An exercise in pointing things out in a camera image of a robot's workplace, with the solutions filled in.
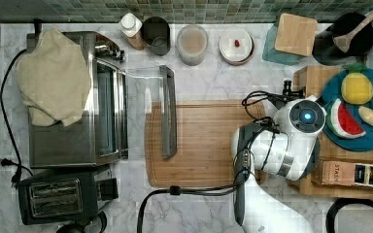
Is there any wooden spoon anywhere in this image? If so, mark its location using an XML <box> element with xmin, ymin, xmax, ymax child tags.
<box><xmin>333</xmin><ymin>11</ymin><xmax>373</xmax><ymax>52</ymax></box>

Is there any blue round plate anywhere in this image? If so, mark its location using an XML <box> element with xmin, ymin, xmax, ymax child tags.
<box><xmin>322</xmin><ymin>69</ymin><xmax>373</xmax><ymax>151</ymax></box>

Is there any toy watermelon slice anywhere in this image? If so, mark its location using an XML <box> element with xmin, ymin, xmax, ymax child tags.
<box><xmin>326</xmin><ymin>98</ymin><xmax>366</xmax><ymax>139</ymax></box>

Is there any brown tea box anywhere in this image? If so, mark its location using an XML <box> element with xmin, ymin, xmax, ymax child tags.
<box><xmin>312</xmin><ymin>161</ymin><xmax>373</xmax><ymax>188</ymax></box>

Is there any black round object bottom left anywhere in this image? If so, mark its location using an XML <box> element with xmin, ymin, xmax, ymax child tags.
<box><xmin>55</xmin><ymin>211</ymin><xmax>107</xmax><ymax>233</ymax></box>

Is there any black utensil pot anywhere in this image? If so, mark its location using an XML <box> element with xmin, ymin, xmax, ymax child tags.
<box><xmin>312</xmin><ymin>12</ymin><xmax>373</xmax><ymax>67</ymax></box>

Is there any dark grey cup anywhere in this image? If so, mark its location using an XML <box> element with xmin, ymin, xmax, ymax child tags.
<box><xmin>141</xmin><ymin>17</ymin><xmax>171</xmax><ymax>56</ymax></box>

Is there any glass jar with oats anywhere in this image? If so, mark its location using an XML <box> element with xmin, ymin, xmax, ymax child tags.
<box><xmin>176</xmin><ymin>25</ymin><xmax>208</xmax><ymax>66</ymax></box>

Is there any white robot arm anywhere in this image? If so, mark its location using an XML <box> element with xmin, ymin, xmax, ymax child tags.
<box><xmin>231</xmin><ymin>95</ymin><xmax>326</xmax><ymax>233</ymax></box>

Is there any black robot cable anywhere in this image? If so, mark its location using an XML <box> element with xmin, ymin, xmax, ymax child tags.
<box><xmin>136</xmin><ymin>90</ymin><xmax>305</xmax><ymax>233</ymax></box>

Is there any black round object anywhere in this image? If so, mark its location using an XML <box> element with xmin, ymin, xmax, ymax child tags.
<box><xmin>55</xmin><ymin>211</ymin><xmax>107</xmax><ymax>233</ymax></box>
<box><xmin>325</xmin><ymin>198</ymin><xmax>373</xmax><ymax>233</ymax></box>

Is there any black metal drawer handle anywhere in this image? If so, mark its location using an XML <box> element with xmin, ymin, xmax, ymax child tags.
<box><xmin>283</xmin><ymin>80</ymin><xmax>304</xmax><ymax>100</ymax></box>

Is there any white-capped brown bottle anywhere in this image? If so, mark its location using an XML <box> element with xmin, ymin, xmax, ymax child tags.
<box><xmin>119</xmin><ymin>13</ymin><xmax>146</xmax><ymax>50</ymax></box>

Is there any black power cord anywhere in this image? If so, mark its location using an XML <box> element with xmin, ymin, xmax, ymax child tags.
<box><xmin>0</xmin><ymin>48</ymin><xmax>35</xmax><ymax>189</ymax></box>

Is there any beige folded cloth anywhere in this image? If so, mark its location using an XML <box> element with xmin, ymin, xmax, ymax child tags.
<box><xmin>16</xmin><ymin>28</ymin><xmax>91</xmax><ymax>126</ymax></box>

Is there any bamboo cutting board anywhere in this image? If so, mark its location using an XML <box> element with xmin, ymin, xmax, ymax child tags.
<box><xmin>145</xmin><ymin>100</ymin><xmax>252</xmax><ymax>187</ymax></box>

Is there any yellow toy pineapple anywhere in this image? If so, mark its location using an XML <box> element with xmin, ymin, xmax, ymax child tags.
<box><xmin>341</xmin><ymin>62</ymin><xmax>373</xmax><ymax>105</ymax></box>

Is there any black round object bottom right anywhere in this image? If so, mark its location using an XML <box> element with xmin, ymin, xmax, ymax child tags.
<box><xmin>325</xmin><ymin>198</ymin><xmax>373</xmax><ymax>233</ymax></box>

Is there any stainless steel toaster oven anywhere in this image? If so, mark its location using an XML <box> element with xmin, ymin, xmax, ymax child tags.
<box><xmin>29</xmin><ymin>31</ymin><xmax>128</xmax><ymax>168</ymax></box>

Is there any teal jar with wooden lid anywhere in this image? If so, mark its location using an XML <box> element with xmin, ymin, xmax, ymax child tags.
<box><xmin>262</xmin><ymin>13</ymin><xmax>318</xmax><ymax>65</ymax></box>

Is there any black two-slot toaster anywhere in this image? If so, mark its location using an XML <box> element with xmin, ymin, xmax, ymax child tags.
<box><xmin>18</xmin><ymin>167</ymin><xmax>119</xmax><ymax>225</ymax></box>

